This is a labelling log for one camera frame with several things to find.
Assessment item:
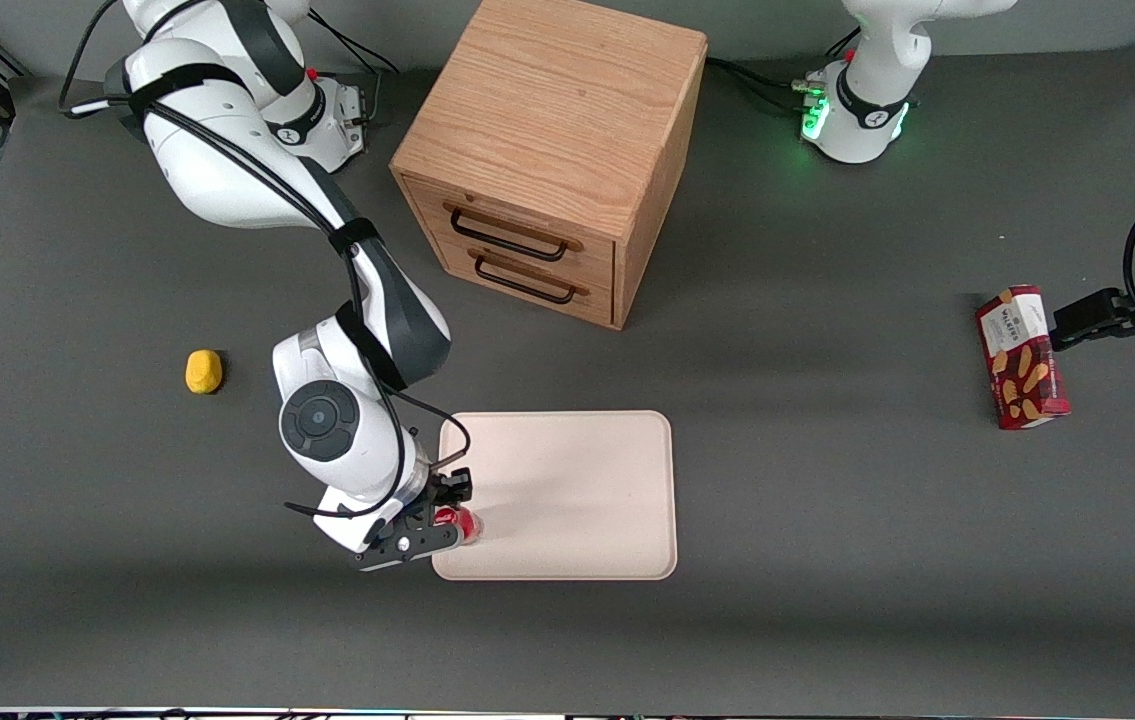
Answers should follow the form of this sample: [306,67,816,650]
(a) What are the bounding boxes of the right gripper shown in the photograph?
[319,468,473,572]

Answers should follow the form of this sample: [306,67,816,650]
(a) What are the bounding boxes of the small red object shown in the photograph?
[432,507,484,544]

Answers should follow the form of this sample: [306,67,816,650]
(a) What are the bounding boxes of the cream rectangular plastic tray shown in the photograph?
[431,410,678,582]

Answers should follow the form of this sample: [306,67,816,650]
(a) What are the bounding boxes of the red tartan shortbread cookie box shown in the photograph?
[975,285,1072,431]

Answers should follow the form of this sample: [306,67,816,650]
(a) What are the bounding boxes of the small yellow lemon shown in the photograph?
[185,349,225,395]

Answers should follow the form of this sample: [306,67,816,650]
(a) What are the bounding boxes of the black metal drawer handle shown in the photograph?
[468,248,591,305]
[444,200,585,263]

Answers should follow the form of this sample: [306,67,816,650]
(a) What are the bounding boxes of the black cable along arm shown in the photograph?
[60,0,473,521]

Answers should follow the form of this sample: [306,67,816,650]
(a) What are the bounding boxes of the black arm base cables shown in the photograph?
[705,55,828,116]
[312,10,398,76]

